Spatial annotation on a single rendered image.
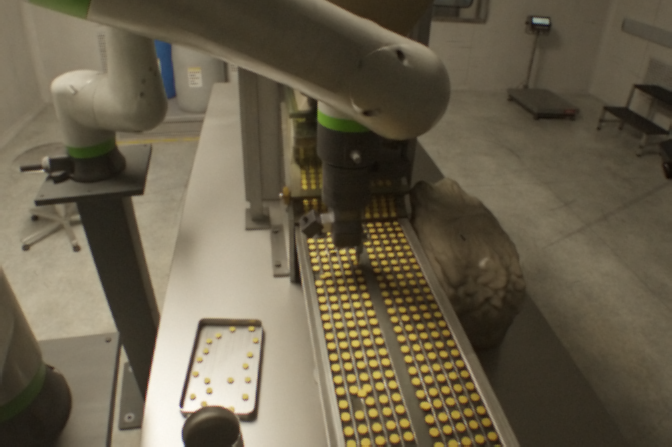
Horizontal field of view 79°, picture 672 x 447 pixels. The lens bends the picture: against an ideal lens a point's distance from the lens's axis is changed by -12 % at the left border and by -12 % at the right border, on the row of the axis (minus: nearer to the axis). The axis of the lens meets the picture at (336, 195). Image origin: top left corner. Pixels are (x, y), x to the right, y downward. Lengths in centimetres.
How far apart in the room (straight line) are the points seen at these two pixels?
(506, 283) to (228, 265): 58
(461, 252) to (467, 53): 427
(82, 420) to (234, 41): 51
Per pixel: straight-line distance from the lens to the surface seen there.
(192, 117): 365
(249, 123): 102
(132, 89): 101
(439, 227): 86
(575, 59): 572
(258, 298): 94
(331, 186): 66
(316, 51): 41
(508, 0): 508
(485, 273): 80
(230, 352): 85
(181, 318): 93
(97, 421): 67
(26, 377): 62
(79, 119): 113
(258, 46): 39
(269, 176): 120
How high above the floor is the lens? 145
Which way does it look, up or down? 31 degrees down
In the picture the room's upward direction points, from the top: 3 degrees clockwise
